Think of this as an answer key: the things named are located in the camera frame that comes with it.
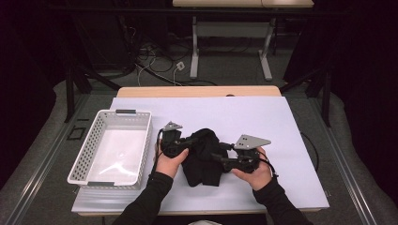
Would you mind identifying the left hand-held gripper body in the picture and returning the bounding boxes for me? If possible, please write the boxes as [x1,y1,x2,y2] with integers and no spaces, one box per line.
[159,121,192,159]

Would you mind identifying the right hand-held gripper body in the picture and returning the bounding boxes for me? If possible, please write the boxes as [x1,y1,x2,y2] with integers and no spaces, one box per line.
[222,134,272,174]

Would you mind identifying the black tank top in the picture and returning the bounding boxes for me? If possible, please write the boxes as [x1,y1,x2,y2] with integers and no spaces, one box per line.
[180,127,230,188]

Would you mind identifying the white perforated plastic basket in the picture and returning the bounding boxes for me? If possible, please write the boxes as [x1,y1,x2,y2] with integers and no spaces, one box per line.
[67,109,153,191]

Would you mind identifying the person's left hand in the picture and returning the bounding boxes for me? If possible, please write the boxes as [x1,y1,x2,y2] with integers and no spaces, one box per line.
[154,139,191,180]

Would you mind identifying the person's right hand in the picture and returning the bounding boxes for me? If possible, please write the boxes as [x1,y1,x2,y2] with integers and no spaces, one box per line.
[231,146,274,192]

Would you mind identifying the white table mat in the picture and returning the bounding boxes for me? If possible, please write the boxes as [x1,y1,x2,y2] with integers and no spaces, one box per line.
[70,96,330,214]

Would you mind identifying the black metal stand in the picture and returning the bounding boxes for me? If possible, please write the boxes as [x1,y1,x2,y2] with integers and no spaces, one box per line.
[64,62,122,124]
[279,67,332,128]

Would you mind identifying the dark curtain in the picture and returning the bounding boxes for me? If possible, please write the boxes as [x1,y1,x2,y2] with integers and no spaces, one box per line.
[0,0,73,191]
[313,0,398,207]

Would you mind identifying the beige desk with white legs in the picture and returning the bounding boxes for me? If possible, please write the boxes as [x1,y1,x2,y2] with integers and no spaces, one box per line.
[172,0,314,82]

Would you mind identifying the left hand-held gripper cable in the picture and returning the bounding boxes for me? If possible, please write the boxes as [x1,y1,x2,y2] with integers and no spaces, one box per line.
[149,128,165,181]

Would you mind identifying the hand-held gripper cable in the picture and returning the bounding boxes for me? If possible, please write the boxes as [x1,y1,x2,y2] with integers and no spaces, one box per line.
[257,149,280,179]
[149,128,165,181]

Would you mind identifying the right hand-held gripper cable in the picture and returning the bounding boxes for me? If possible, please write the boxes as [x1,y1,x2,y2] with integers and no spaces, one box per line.
[257,149,280,179]

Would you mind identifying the thin black cable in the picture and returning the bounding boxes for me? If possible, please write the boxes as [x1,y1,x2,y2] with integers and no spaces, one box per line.
[299,130,320,173]

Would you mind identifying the bundle of black floor cables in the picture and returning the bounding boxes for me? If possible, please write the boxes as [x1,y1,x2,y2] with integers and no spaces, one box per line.
[123,26,220,87]

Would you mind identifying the white floor cable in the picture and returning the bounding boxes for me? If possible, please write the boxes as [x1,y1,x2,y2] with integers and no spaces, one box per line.
[136,56,158,87]

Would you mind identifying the black floor socket frame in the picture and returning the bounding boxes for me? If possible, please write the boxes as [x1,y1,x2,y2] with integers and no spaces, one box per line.
[66,126,87,141]

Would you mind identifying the aluminium floor rail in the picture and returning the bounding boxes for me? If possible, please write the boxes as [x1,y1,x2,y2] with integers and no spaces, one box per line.
[308,97,379,225]
[0,93,92,225]

